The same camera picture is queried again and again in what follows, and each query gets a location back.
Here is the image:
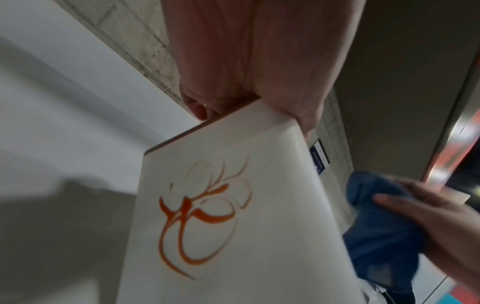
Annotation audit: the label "blue cloth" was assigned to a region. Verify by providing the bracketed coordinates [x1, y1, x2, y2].
[342, 170, 429, 304]

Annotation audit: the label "person's right hand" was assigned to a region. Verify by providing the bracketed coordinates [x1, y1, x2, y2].
[374, 180, 480, 295]

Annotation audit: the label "person's left hand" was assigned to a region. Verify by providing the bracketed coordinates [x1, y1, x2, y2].
[160, 0, 368, 141]

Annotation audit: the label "white board with orange swirl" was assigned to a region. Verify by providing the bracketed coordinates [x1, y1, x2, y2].
[115, 99, 371, 304]

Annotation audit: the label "metal door frame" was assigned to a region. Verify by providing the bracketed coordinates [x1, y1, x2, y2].
[420, 44, 480, 182]

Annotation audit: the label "white and blue wall label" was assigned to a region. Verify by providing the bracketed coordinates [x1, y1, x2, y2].
[309, 138, 331, 176]

